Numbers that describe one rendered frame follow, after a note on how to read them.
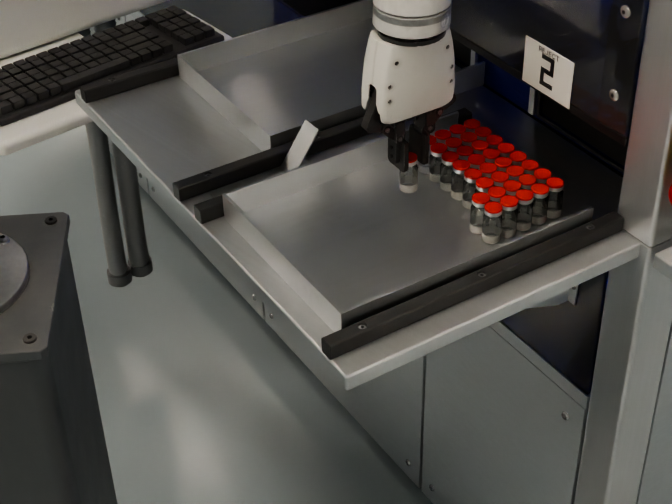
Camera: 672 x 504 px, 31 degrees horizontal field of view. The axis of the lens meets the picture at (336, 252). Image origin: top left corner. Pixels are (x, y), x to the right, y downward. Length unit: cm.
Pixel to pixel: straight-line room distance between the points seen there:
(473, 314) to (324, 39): 65
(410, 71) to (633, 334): 43
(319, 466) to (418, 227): 100
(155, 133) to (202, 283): 118
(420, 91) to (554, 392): 52
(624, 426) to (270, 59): 71
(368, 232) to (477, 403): 53
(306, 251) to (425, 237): 14
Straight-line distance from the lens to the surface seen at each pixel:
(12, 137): 180
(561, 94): 144
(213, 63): 175
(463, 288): 130
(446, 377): 191
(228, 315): 267
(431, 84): 135
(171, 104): 168
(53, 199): 311
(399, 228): 141
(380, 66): 131
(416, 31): 129
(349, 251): 137
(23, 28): 201
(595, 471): 168
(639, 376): 155
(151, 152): 157
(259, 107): 165
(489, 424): 186
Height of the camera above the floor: 171
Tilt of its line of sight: 37 degrees down
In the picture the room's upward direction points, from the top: 1 degrees counter-clockwise
